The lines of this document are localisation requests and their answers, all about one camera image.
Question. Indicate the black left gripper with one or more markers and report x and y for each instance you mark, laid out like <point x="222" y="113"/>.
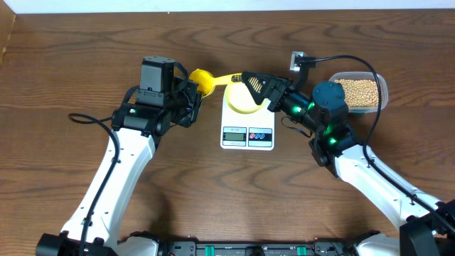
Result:
<point x="190" y="89"/>

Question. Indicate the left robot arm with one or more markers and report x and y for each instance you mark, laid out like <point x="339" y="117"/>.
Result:
<point x="144" y="116"/>

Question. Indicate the pale yellow plastic bowl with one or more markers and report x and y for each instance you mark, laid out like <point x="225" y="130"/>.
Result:
<point x="239" y="99"/>

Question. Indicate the yellow measuring scoop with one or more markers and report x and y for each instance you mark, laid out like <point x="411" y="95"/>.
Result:
<point x="207" y="82"/>

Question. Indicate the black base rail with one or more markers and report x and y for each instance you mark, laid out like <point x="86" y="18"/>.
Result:
<point x="190" y="248"/>

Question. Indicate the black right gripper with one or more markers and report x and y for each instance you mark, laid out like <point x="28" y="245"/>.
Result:
<point x="284" y="87"/>

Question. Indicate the cardboard panel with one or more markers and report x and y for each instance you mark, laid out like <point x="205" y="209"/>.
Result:
<point x="7" y="21"/>

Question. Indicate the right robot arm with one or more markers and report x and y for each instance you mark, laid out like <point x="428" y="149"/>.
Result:
<point x="425" y="224"/>

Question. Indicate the white digital kitchen scale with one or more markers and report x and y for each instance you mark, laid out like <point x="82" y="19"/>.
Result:
<point x="247" y="131"/>

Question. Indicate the pile of soybeans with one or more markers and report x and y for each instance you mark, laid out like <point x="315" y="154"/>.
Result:
<point x="360" y="93"/>

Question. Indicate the clear plastic container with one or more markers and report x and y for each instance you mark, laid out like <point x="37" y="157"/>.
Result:
<point x="364" y="76"/>

